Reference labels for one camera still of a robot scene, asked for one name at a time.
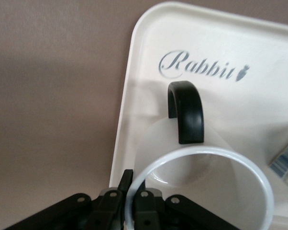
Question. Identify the cream plastic tray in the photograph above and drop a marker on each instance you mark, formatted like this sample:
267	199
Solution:
206	36

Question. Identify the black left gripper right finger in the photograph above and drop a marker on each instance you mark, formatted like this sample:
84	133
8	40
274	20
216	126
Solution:
148	210

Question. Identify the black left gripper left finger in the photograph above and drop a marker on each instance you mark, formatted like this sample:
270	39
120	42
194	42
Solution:
103	210

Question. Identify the blue milk carton green cap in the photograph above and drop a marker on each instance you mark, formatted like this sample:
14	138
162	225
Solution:
287	163

